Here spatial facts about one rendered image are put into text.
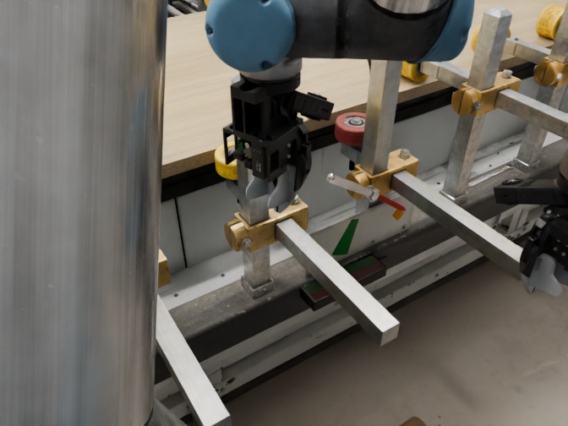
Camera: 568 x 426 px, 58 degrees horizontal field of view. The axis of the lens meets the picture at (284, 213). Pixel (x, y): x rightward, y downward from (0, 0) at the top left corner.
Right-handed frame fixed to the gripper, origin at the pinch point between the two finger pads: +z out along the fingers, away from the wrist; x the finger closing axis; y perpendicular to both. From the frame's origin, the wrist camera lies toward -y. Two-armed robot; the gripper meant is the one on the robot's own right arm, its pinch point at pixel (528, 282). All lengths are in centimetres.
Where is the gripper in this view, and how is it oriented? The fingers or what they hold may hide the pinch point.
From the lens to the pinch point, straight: 85.8
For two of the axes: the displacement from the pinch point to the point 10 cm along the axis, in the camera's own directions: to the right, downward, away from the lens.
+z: 0.0, 7.9, 6.1
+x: 8.4, -3.3, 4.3
